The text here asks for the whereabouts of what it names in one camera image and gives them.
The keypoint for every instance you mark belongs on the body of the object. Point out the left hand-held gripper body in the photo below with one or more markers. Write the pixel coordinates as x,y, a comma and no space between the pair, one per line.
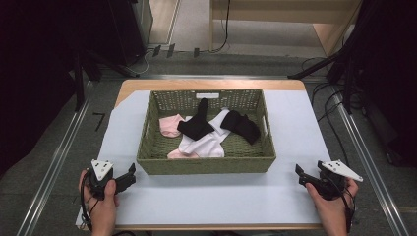
101,170

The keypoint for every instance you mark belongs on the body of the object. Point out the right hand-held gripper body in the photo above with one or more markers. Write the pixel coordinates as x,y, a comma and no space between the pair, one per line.
331,183

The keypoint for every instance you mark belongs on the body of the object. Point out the person's right hand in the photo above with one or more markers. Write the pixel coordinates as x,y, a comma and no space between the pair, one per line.
331,209

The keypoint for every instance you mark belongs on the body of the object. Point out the person's left hand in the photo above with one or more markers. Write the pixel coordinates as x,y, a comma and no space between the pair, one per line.
104,209

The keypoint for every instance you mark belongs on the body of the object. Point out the white table mat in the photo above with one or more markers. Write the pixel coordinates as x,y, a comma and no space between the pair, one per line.
295,131

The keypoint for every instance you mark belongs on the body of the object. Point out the pink sock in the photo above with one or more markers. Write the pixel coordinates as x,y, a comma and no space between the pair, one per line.
169,127
178,154

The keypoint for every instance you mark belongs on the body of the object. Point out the black sock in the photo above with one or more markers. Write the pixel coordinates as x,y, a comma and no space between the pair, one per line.
242,127
196,124

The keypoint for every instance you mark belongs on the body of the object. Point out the green woven basket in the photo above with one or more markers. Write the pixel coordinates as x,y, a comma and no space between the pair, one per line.
206,162

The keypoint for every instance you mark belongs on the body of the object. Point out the white sock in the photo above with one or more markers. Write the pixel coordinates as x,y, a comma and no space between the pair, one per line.
209,142

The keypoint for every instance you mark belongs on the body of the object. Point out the black stand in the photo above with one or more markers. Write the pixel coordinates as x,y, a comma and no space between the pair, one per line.
347,72
78,82

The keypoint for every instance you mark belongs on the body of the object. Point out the dark curtain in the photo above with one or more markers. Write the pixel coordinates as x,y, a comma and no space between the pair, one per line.
390,65
36,65

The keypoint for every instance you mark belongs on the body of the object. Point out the wooden cabinet panel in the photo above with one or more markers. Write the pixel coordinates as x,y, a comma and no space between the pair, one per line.
162,19

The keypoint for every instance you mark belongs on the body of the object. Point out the light wooden desk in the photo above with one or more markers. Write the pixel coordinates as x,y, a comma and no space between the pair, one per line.
278,13

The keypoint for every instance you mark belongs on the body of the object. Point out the metal floor rail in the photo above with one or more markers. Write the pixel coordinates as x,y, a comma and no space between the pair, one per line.
369,160
209,77
55,157

